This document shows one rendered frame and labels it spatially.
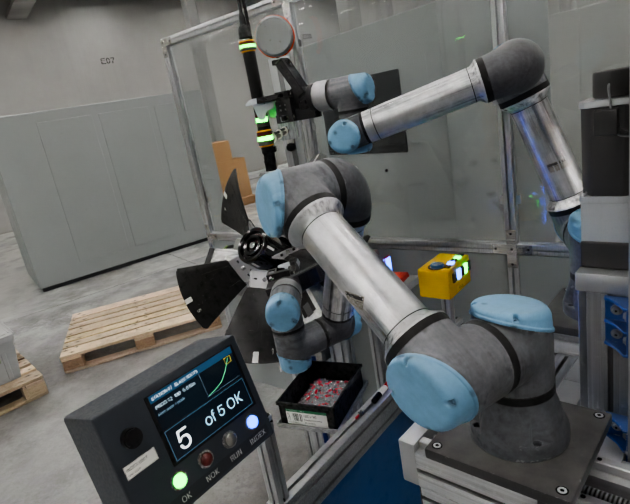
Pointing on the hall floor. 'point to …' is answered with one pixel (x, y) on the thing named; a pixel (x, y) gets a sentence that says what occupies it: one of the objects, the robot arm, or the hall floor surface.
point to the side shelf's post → (378, 358)
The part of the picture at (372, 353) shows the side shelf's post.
